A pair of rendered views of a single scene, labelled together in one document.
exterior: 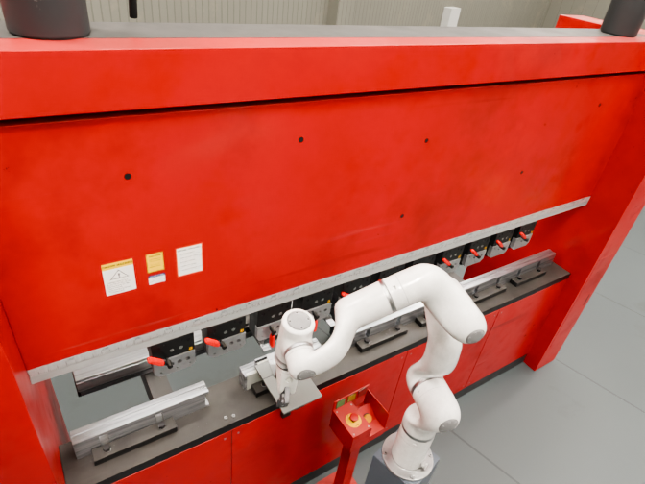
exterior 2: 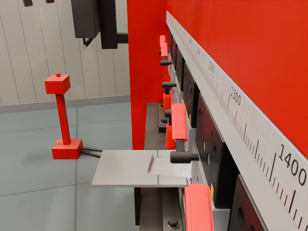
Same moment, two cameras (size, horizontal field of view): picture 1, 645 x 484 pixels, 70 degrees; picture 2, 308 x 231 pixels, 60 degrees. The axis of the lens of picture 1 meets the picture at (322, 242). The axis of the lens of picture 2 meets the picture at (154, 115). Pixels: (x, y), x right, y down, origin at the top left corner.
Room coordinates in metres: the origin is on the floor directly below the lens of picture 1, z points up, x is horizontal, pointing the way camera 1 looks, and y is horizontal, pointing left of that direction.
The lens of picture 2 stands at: (1.70, -0.46, 1.47)
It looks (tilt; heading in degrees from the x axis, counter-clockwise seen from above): 24 degrees down; 127
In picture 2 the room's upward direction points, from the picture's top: straight up
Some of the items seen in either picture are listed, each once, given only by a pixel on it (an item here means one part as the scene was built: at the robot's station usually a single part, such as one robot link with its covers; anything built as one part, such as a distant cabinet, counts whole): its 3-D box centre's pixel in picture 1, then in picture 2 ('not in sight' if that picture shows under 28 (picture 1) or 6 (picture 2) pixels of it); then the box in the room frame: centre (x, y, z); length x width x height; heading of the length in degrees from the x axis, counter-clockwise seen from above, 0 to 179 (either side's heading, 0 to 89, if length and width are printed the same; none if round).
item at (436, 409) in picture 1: (431, 413); not in sight; (0.97, -0.43, 1.30); 0.19 x 0.12 x 0.24; 19
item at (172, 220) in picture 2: not in sight; (173, 222); (1.42, 0.00, 0.91); 0.03 x 0.03 x 0.02
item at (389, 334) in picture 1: (382, 337); not in sight; (1.70, -0.37, 0.89); 0.30 x 0.05 x 0.03; 127
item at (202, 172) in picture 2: (349, 288); (231, 167); (1.61, -0.15, 1.26); 0.15 x 0.09 x 0.17; 127
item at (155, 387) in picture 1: (146, 360); not in sight; (1.42, 0.74, 0.81); 0.64 x 0.08 x 0.14; 37
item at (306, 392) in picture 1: (287, 380); (140, 167); (1.27, 0.06, 1.00); 0.26 x 0.18 x 0.01; 37
